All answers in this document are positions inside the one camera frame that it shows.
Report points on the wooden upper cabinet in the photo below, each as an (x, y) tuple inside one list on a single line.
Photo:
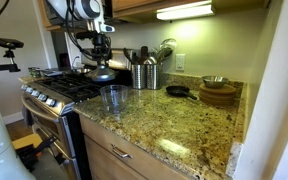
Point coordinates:
[(144, 4)]

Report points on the small steel pot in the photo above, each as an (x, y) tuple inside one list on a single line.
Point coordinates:
[(80, 70)]

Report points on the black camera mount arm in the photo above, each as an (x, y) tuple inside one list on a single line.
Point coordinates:
[(5, 68)]

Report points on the steel ladle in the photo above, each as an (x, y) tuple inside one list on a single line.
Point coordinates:
[(150, 61)]

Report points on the small steel bowl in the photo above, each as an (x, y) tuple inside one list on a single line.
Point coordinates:
[(214, 81)]

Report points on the small black cast-iron skillet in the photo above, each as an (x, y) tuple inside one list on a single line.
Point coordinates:
[(177, 91)]

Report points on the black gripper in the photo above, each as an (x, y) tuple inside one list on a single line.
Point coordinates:
[(100, 43)]

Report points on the stainless steel gas stove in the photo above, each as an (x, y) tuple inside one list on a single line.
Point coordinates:
[(50, 100)]

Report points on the clear glass cup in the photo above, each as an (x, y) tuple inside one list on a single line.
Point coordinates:
[(109, 100)]

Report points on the perforated steel utensil holder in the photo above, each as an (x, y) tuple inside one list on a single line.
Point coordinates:
[(154, 76), (138, 76)]

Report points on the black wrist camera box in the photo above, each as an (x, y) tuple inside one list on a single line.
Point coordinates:
[(85, 35)]

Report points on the black external camera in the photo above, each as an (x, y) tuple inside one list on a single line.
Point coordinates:
[(8, 43)]

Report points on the white wall outlet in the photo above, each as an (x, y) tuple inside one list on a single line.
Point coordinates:
[(180, 62)]

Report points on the under-cabinet light strip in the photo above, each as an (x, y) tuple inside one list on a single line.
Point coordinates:
[(184, 11)]

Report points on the dark wooden spatula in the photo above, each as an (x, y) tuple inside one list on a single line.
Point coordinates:
[(144, 53)]

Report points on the wooden lower cabinet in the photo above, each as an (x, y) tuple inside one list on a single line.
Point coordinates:
[(100, 163)]

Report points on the small glass jar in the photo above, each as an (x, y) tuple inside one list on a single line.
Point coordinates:
[(34, 72)]

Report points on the black clamp tool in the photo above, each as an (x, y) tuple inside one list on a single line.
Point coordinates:
[(30, 156)]

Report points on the wooden cabinet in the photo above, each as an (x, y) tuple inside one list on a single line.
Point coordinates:
[(100, 163), (144, 4)]

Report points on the black cooking spoon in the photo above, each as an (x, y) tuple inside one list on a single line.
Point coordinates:
[(127, 55)]

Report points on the yellow block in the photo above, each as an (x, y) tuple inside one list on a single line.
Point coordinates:
[(25, 141)]

